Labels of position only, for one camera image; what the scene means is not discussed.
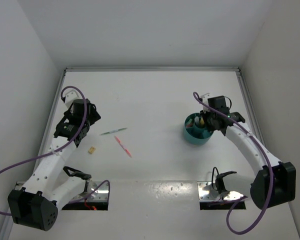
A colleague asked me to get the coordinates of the yellow highlighter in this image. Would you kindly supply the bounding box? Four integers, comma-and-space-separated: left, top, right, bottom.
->
199, 118, 205, 128

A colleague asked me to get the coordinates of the blue highlighter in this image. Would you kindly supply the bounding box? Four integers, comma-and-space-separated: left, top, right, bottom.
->
194, 116, 201, 128

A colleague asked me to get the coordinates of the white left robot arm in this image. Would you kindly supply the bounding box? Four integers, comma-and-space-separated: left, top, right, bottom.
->
7, 99, 101, 231

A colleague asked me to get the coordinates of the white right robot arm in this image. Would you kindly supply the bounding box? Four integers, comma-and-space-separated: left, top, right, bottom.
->
199, 93, 296, 209

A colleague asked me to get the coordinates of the teal round organizer container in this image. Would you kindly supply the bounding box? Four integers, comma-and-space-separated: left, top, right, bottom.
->
183, 112, 213, 146

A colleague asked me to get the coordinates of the green pen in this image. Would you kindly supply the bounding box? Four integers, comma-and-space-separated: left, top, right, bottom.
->
100, 127, 128, 136

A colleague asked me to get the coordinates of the small yellow eraser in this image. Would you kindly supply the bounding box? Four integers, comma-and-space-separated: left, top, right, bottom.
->
88, 147, 96, 154

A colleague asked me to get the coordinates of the red pen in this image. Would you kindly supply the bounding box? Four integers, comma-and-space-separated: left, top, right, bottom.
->
114, 136, 132, 158

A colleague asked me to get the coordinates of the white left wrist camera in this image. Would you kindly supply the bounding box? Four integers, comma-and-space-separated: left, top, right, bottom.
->
62, 90, 81, 108

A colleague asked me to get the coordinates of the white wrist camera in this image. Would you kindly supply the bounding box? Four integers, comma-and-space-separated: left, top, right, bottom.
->
62, 90, 81, 108
200, 92, 210, 112

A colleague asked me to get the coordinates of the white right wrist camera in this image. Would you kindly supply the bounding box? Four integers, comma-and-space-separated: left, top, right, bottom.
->
200, 92, 210, 112

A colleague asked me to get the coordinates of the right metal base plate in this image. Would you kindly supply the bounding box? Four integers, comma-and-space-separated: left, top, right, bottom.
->
197, 181, 243, 203

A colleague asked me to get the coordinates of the metal base plate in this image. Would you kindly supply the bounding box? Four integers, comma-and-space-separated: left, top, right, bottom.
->
14, 180, 111, 203
197, 181, 243, 203

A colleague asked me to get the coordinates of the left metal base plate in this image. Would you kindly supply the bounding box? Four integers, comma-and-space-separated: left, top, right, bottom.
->
14, 180, 111, 203

